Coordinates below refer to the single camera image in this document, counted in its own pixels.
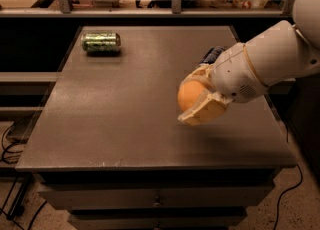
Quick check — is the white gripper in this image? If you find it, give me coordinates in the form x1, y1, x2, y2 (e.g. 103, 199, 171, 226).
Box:
178, 43, 268, 126

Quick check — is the orange fruit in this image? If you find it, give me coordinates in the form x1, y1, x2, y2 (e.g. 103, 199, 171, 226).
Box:
177, 81, 206, 111

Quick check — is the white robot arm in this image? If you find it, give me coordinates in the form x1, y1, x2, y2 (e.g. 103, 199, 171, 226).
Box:
178, 0, 320, 126

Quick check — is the blue soda can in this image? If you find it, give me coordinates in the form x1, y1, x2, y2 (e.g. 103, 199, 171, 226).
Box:
200, 46, 225, 64

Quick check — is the green soda can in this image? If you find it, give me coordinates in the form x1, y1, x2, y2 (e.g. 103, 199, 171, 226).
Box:
81, 32, 121, 52

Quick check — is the upper grey drawer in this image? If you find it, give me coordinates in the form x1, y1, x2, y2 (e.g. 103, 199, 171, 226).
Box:
38, 181, 275, 210

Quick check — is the grey drawer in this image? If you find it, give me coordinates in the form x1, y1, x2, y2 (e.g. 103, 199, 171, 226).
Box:
38, 181, 275, 210
68, 210, 246, 230

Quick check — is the grey drawer cabinet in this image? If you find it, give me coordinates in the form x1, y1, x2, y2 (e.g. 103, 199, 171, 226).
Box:
17, 26, 295, 216

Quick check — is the lower grey drawer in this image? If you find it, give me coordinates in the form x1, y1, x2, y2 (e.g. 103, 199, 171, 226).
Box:
68, 210, 246, 230

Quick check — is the grey metal railing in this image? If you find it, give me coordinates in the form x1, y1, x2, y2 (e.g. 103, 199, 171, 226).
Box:
0, 0, 294, 18

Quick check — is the black cable right floor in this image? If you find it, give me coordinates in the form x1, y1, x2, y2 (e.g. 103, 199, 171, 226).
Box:
272, 132, 304, 230

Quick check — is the black cables left floor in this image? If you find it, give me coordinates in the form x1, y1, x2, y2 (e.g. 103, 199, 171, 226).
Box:
0, 113, 48, 230

